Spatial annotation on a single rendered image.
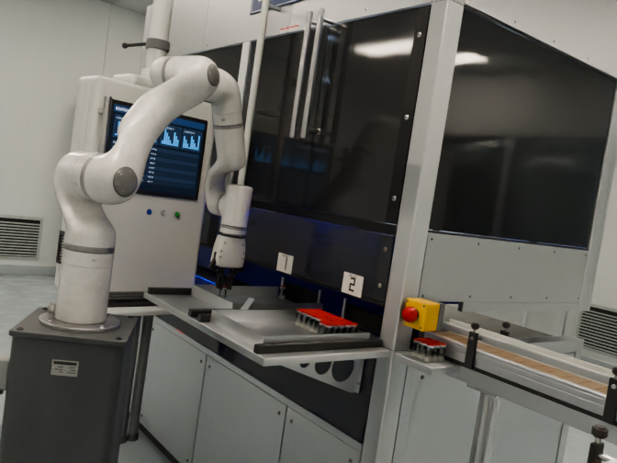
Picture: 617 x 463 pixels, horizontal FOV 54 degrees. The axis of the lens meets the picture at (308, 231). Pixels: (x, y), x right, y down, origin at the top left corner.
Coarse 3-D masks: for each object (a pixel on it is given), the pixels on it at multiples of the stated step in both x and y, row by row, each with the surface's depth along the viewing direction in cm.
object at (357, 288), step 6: (348, 276) 174; (354, 276) 172; (342, 282) 176; (348, 282) 174; (360, 282) 170; (342, 288) 176; (348, 288) 174; (354, 288) 172; (360, 288) 170; (354, 294) 172; (360, 294) 170
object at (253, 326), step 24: (216, 312) 159; (240, 312) 166; (264, 312) 171; (288, 312) 176; (240, 336) 149; (264, 336) 141; (288, 336) 145; (312, 336) 149; (336, 336) 154; (360, 336) 159
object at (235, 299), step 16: (192, 288) 194; (208, 288) 198; (240, 288) 205; (256, 288) 209; (272, 288) 214; (224, 304) 178; (240, 304) 176; (256, 304) 179; (272, 304) 183; (288, 304) 187; (304, 304) 190; (320, 304) 194
